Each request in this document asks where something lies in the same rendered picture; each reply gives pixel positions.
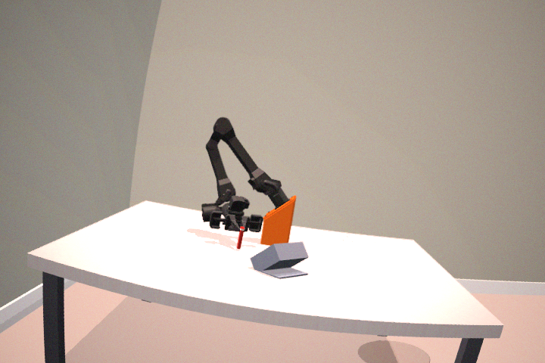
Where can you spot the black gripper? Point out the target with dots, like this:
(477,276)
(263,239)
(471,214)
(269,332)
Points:
(234,221)

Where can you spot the red peg with white band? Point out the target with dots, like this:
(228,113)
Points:
(240,237)

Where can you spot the grey sloped panel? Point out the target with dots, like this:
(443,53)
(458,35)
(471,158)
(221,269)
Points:
(277,260)

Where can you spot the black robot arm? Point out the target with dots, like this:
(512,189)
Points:
(259,180)

